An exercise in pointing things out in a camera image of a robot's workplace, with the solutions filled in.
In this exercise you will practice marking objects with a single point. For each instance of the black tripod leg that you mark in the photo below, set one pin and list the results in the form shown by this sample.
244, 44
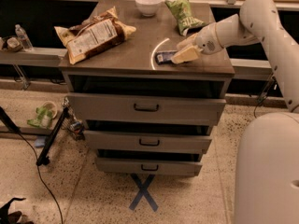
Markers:
43, 158

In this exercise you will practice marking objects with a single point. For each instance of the black object bottom left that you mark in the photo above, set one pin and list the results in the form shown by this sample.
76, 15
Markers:
14, 217

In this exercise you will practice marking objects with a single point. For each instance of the blue rxbar blueberry bar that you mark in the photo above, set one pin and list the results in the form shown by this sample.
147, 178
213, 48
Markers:
164, 57

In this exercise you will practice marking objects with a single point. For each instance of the round container on shelf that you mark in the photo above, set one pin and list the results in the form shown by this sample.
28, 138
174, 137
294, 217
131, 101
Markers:
12, 44

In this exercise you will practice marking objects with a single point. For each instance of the small can on floor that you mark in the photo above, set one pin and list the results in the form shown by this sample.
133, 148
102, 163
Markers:
76, 127

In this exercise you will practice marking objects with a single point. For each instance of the grey drawer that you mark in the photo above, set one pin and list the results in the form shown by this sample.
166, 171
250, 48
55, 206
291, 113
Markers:
185, 168
148, 142
146, 109

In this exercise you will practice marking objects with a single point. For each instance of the green snack bag on floor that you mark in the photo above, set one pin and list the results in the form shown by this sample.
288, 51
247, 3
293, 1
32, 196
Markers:
45, 114

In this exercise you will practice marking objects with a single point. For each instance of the middle grey drawer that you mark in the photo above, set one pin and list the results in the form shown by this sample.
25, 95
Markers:
148, 142

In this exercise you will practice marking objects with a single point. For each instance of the green jalapeno chip bag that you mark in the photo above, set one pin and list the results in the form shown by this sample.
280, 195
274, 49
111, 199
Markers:
182, 12

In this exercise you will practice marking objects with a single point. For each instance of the blue tape cross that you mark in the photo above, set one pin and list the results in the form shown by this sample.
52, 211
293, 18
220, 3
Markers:
143, 192

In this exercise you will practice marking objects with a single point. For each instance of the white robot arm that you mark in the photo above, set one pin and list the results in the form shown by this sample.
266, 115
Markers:
256, 22

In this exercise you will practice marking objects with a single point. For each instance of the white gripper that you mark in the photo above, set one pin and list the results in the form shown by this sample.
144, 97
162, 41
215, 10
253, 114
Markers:
206, 40

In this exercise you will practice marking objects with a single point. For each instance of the bottom grey drawer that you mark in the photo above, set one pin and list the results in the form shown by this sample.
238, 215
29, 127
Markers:
185, 168

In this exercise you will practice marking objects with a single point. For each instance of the grey drawer cabinet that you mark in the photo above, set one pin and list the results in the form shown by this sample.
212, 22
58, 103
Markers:
130, 69

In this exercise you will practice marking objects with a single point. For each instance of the white bowl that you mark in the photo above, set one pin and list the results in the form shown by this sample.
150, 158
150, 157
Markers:
148, 8

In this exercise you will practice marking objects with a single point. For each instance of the brown yellow chip bag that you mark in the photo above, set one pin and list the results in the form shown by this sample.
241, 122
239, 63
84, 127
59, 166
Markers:
94, 36

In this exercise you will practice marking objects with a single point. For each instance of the top grey drawer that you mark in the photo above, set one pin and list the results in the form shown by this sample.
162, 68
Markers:
146, 109

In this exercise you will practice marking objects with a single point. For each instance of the clear water bottle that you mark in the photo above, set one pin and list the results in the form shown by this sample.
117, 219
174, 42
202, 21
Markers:
23, 37

